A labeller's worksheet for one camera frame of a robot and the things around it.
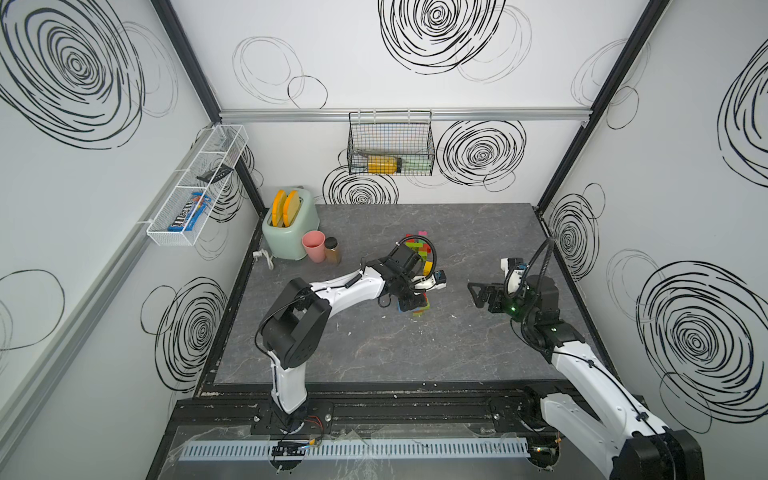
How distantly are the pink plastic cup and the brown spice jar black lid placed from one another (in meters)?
0.01

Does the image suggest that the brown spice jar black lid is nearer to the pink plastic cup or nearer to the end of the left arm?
the pink plastic cup

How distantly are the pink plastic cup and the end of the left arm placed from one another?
331 mm

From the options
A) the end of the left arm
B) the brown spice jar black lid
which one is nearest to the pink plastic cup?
the brown spice jar black lid

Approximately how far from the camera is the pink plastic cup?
985mm

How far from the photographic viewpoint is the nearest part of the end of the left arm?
685 mm

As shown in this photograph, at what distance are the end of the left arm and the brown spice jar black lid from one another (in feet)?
1.02

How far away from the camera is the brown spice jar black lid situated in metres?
1.00
